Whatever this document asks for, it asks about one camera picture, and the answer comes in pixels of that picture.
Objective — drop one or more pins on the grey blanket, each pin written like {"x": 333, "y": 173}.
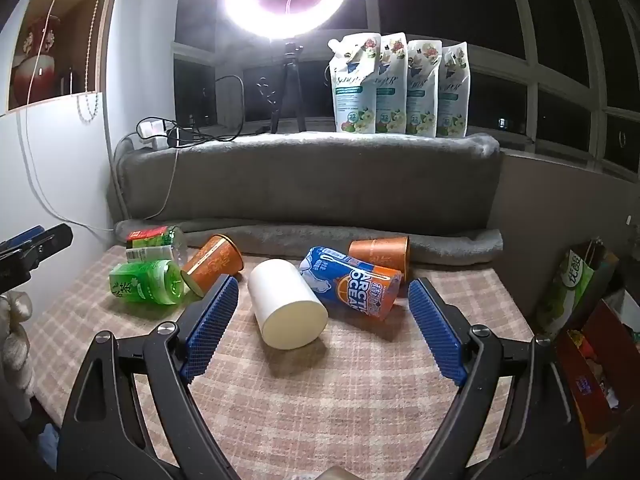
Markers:
{"x": 310, "y": 185}

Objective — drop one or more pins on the blue printed cup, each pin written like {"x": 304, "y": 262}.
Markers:
{"x": 350, "y": 282}

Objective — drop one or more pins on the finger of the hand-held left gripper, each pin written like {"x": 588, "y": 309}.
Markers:
{"x": 20, "y": 237}
{"x": 35, "y": 252}

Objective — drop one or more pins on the black power adapter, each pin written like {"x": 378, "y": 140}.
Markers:
{"x": 182, "y": 136}

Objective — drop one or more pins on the checked pink table cloth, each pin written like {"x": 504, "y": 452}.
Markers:
{"x": 320, "y": 400}

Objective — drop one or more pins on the green plastic bottle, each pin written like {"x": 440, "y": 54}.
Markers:
{"x": 145, "y": 282}

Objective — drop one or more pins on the red and white doll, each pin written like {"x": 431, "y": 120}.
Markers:
{"x": 37, "y": 60}

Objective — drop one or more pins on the black tripod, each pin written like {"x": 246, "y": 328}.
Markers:
{"x": 289, "y": 90}

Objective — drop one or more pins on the white cup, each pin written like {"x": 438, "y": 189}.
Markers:
{"x": 282, "y": 305}

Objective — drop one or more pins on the wooden wall shelf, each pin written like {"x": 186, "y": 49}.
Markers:
{"x": 75, "y": 25}

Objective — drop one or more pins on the red cardboard box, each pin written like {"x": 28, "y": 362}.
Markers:
{"x": 600, "y": 375}

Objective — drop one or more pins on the orange paper cup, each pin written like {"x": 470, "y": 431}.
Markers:
{"x": 212, "y": 262}
{"x": 380, "y": 256}

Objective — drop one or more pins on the person's left hand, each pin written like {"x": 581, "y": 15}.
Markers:
{"x": 12, "y": 345}

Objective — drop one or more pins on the white power strip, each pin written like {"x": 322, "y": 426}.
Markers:
{"x": 150, "y": 132}

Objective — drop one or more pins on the white floral refill pouch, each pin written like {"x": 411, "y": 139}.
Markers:
{"x": 452, "y": 100}
{"x": 392, "y": 95}
{"x": 352, "y": 90}
{"x": 422, "y": 95}

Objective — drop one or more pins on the red label green bottle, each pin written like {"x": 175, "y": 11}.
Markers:
{"x": 155, "y": 240}

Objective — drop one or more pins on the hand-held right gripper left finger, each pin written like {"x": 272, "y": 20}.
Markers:
{"x": 210, "y": 330}

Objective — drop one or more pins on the green paper bag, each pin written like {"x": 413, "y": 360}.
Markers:
{"x": 570, "y": 290}

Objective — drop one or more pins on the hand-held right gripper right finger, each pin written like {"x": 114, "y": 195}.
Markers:
{"x": 437, "y": 332}

